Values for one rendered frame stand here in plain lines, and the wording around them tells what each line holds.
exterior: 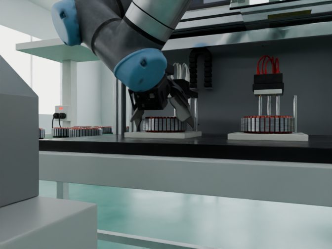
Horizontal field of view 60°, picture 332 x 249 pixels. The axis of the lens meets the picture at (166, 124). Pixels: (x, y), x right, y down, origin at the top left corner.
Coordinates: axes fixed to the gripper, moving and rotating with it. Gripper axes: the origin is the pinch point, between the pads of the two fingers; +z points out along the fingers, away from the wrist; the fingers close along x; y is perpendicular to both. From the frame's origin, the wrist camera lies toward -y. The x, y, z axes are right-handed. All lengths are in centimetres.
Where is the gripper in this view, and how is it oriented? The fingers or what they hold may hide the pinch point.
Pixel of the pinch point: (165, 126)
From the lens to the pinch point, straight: 72.5
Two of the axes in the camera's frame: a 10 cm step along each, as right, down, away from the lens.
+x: 9.3, 0.0, -3.6
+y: -3.1, 5.3, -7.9
